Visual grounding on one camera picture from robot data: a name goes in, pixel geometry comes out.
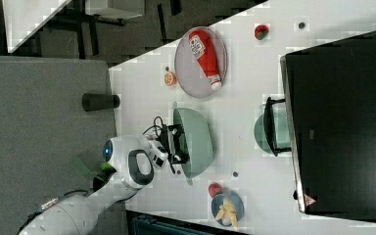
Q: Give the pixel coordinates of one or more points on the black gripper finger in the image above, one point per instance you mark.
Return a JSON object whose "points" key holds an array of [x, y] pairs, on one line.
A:
{"points": [[176, 129], [180, 159]]}

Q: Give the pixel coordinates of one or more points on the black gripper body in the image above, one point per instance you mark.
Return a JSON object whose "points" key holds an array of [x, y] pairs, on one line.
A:
{"points": [[166, 139]]}

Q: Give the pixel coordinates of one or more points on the green plastic strainer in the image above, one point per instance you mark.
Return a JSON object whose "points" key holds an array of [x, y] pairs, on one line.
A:
{"points": [[196, 141]]}

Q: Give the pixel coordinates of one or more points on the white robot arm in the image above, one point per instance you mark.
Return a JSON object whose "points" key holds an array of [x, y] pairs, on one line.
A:
{"points": [[131, 161]]}

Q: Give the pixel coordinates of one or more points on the red strawberry toy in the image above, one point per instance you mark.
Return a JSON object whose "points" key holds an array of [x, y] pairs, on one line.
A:
{"points": [[214, 189]]}

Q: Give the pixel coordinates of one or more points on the orange slice toy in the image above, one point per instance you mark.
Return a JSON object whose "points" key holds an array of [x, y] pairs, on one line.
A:
{"points": [[170, 78]]}

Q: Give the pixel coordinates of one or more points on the grey round plate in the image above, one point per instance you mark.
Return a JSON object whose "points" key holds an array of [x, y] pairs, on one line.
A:
{"points": [[190, 74]]}

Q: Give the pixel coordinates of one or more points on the yellow banana toy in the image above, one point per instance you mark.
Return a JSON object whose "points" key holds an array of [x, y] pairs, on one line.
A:
{"points": [[227, 214]]}

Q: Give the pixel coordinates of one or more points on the red ketchup bottle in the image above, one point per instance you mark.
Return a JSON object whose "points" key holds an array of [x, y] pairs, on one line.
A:
{"points": [[203, 50]]}

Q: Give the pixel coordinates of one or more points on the green plastic cup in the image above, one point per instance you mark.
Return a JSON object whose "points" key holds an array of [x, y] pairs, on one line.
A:
{"points": [[272, 132]]}

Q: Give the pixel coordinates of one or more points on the black toaster oven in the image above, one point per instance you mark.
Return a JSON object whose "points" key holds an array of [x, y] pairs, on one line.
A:
{"points": [[330, 102]]}

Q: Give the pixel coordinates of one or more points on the black cylinder post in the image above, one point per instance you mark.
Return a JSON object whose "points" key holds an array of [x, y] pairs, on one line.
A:
{"points": [[97, 102]]}

